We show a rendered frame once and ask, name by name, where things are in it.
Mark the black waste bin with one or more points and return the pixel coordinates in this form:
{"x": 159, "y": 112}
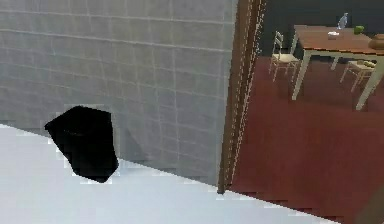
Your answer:
{"x": 85, "y": 143}

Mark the small white dish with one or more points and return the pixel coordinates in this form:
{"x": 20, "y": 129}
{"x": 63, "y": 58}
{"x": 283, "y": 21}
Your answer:
{"x": 333, "y": 34}

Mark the cream wooden chair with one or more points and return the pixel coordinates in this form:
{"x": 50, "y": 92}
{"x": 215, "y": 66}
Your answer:
{"x": 282, "y": 59}
{"x": 358, "y": 68}

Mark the clear glass bottle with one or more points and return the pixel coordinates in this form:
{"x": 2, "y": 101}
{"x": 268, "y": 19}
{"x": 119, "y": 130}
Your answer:
{"x": 342, "y": 22}

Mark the green apple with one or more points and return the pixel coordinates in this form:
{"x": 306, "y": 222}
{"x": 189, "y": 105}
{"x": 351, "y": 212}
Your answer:
{"x": 358, "y": 29}

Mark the brown top dining table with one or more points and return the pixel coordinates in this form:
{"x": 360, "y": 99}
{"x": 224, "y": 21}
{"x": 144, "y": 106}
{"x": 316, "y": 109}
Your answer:
{"x": 333, "y": 41}

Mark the brown wooden door frame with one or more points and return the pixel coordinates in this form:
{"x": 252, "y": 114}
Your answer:
{"x": 240, "y": 96}

